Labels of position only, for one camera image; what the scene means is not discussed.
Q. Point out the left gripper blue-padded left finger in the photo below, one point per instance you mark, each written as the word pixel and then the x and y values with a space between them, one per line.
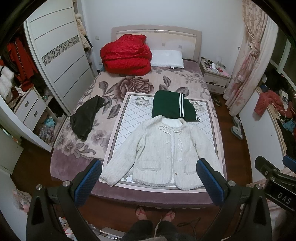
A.
pixel 43 223

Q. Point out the bed with floral blanket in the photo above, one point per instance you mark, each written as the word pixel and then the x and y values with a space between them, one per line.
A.
pixel 71 155

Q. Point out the white sliding wardrobe door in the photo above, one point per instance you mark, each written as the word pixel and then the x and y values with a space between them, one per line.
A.
pixel 56 47

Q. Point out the black jacket on bed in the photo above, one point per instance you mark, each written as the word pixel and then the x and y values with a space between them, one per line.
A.
pixel 82 120

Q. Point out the white pillow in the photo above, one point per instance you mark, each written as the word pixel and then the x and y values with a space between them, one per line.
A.
pixel 167 58

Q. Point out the red clothes on windowsill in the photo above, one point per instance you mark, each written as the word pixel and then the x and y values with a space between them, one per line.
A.
pixel 270 97

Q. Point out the red hanging garments in wardrobe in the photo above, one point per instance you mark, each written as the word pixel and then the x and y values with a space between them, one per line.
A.
pixel 20 63

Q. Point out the person's right foot in sandal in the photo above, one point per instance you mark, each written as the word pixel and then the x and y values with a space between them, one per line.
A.
pixel 169 216

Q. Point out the pair of grey slippers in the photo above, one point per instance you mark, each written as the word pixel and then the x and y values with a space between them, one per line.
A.
pixel 237 128

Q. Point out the white bedside table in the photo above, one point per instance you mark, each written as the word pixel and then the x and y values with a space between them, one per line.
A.
pixel 216 80

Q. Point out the red quilted duvet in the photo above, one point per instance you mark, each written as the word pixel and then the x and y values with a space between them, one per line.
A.
pixel 128 55

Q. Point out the white fuzzy cardigan jacket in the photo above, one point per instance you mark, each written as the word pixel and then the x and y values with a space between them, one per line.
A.
pixel 162 152

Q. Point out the beige bed headboard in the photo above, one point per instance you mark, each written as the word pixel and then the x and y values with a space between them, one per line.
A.
pixel 160 37

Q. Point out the pink floral curtain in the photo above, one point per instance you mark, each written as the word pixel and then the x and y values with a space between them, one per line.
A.
pixel 258 43

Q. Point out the white drawer cabinet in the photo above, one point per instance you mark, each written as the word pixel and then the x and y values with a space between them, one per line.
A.
pixel 27 114

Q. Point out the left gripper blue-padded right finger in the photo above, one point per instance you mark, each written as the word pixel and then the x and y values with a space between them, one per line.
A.
pixel 254 222

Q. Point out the dark green striped sweater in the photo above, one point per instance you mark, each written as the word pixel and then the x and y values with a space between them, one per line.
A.
pixel 173 105

